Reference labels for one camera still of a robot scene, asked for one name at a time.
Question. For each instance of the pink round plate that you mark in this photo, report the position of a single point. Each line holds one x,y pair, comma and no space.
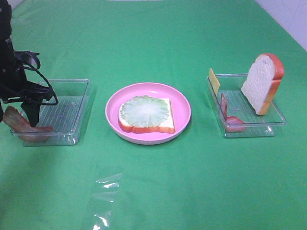
180,107

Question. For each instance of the left clear plastic tray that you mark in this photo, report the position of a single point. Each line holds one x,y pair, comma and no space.
66,118

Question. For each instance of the yellow cheese slice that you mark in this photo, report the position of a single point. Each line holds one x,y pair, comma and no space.
214,81

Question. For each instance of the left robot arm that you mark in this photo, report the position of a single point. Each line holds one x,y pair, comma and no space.
29,59

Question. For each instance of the green tablecloth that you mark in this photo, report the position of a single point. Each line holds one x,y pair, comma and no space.
198,181

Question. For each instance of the green lettuce leaf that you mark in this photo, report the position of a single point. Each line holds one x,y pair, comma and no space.
145,111

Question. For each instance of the right clear plastic tray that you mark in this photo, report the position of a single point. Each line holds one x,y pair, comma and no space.
267,125

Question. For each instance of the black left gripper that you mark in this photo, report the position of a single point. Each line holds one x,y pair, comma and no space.
14,86

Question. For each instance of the bacon strip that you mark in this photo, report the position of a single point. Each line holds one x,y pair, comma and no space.
18,123
231,121

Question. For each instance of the bread slice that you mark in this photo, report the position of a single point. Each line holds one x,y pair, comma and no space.
262,83
165,128

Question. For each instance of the clear plastic tray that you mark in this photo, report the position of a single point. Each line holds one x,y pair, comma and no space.
267,125
66,118

